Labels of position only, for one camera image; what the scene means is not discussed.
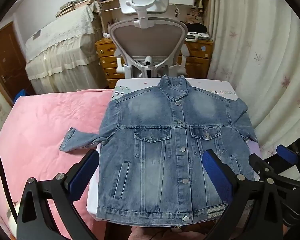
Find wooden drawer cabinet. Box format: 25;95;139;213
95;37;214;89

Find white office chair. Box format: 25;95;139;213
107;0;190;79

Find black bag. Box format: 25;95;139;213
186;23;208;33

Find cream lace cover cloth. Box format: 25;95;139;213
25;4;108;95

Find stack of books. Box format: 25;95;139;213
55;0;95;18

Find cream floral curtain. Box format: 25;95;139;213
206;0;300;160

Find blue denim jacket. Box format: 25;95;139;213
59;75;259;225

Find brown wooden door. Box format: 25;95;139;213
0;21;30;98

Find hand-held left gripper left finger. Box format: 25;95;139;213
16;149;108;240

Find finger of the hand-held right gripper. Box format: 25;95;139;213
276;144;300;172
249;154;300;188

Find pink blanket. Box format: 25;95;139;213
0;89;115;240

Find small blue object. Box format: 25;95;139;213
14;89;28;103

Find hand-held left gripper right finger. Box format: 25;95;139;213
202;149;288;240

